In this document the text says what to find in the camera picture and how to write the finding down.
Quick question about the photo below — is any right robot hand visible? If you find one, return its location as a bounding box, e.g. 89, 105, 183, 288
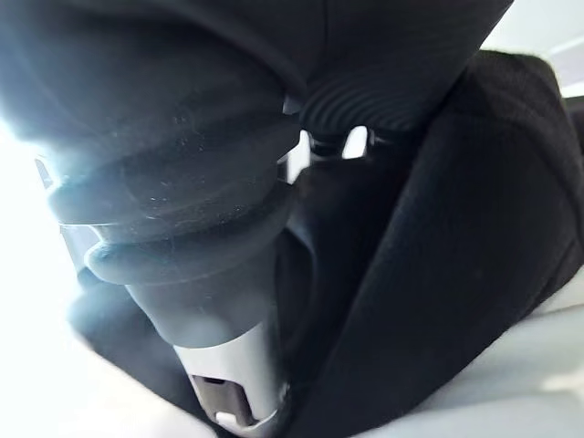
0, 0, 513, 433

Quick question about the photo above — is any black cloth garment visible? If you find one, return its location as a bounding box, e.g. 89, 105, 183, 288
68, 48, 584, 438

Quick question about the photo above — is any white bed sheet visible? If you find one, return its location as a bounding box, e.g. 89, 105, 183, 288
0, 116, 584, 438

